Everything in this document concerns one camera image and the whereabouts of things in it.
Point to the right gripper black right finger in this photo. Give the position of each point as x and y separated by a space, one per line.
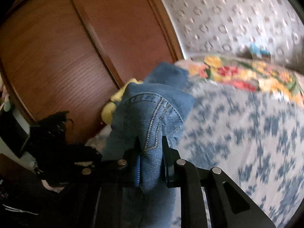
209 198

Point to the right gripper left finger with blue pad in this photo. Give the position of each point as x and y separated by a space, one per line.
110 177

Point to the blue denim jeans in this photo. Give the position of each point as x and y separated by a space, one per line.
148 112

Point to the yellow plush toy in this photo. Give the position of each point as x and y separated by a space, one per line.
110 107

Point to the blue floral white quilt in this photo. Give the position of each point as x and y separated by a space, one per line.
255 137

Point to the floral bed cover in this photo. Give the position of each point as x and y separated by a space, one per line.
248 75

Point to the wooden louvered wardrobe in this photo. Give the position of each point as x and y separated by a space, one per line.
72 55

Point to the blue tissue box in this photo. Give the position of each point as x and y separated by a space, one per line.
259 52

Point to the circle patterned sheer curtain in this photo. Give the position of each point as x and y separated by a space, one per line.
231 27

